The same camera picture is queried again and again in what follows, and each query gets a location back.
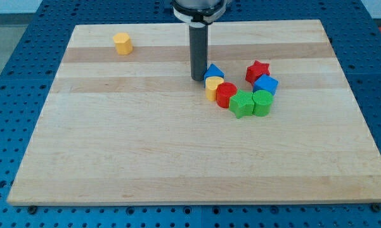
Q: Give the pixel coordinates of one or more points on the blue perforated table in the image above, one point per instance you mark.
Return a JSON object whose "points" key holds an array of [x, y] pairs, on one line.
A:
{"points": [[29, 72]]}

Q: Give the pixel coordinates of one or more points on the yellow heart block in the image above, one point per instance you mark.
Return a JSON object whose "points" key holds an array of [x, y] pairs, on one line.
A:
{"points": [[211, 85]]}

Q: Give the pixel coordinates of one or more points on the blue cube block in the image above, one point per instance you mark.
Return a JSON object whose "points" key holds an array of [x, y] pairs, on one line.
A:
{"points": [[267, 83]]}

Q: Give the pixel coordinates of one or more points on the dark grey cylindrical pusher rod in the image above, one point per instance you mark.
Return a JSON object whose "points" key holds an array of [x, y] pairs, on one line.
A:
{"points": [[198, 51]]}

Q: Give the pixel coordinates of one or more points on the light wooden board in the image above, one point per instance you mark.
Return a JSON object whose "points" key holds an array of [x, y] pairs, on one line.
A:
{"points": [[135, 129]]}

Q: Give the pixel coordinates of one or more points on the green cylinder block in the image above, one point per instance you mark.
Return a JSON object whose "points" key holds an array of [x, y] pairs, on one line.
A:
{"points": [[262, 102]]}

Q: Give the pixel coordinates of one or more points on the blue triangle block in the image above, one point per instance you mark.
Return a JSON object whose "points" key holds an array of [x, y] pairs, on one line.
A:
{"points": [[213, 71]]}

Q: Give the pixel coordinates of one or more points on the yellow hexagon block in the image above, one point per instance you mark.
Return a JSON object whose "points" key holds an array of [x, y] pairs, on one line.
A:
{"points": [[123, 43]]}

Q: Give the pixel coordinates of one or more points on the red cylinder block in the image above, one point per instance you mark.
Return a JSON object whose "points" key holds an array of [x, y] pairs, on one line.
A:
{"points": [[224, 92]]}

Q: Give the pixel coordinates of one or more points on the red star block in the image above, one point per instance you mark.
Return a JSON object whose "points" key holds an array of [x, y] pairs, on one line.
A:
{"points": [[256, 70]]}

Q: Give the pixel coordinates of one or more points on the green star block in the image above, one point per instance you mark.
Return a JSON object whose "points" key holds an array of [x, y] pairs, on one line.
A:
{"points": [[242, 104]]}

